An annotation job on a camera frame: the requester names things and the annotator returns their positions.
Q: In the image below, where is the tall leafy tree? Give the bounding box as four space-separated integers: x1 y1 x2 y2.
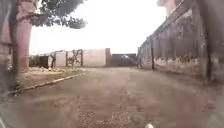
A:
7 0 89 75

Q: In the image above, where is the brown dirt road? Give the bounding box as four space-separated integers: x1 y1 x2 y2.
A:
0 66 224 128

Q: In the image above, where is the grass patch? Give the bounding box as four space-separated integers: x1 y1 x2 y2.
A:
14 66 88 90

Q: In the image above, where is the white wall with gate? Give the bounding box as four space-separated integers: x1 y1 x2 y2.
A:
47 47 112 69

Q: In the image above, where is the concrete kerb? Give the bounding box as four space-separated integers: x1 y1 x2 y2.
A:
5 71 90 97

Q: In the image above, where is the grey wall with pillars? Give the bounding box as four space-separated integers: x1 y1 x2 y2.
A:
136 0 224 85

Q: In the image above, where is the dark low wall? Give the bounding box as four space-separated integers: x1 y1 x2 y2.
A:
110 52 139 68

